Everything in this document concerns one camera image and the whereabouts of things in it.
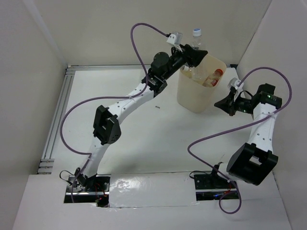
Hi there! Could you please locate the clear bottle white cap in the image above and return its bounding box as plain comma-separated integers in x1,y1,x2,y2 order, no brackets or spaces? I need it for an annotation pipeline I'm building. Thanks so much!
181,65,205,81

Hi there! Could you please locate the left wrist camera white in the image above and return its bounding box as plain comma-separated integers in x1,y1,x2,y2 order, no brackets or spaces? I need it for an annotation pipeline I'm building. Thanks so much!
166,32,183,46

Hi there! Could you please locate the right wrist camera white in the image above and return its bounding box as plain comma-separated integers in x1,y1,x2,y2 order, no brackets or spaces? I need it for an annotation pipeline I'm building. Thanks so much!
228,78,244,101

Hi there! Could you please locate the clear bottle blue-white cap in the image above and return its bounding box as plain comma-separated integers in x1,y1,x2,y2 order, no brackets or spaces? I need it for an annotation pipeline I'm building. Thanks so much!
191,28,205,78

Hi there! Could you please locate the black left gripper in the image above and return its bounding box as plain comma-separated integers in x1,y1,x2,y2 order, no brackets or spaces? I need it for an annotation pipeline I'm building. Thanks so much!
163,44,208,81

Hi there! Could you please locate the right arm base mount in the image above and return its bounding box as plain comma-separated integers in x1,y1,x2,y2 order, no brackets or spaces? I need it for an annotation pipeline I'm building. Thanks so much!
189,170,239,201

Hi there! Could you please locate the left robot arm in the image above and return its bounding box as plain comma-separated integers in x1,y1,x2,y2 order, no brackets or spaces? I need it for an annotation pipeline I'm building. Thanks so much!
75,45,208,191

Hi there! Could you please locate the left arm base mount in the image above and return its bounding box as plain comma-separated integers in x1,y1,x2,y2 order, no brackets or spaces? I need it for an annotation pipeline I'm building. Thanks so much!
59,170,110,208

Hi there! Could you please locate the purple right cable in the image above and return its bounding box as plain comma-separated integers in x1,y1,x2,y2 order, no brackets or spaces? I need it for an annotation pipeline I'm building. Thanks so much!
187,67,293,214

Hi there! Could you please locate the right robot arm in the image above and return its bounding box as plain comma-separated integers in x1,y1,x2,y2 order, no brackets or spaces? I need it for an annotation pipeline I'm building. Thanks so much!
214,80,282,185

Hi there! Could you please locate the aluminium frame rail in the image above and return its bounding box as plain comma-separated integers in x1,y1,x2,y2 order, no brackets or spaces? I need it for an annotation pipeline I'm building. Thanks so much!
37,64,237,174

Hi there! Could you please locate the red cap labelled bottle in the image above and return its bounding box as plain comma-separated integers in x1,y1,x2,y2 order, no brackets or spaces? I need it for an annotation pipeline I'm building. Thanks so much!
202,69,223,87

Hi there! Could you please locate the beige plastic bin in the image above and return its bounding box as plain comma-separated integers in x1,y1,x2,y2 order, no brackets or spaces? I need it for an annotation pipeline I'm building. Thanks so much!
177,54,226,113

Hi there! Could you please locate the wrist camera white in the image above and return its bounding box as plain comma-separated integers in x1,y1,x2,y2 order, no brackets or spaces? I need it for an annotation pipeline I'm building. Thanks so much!
228,78,244,101
166,32,183,46

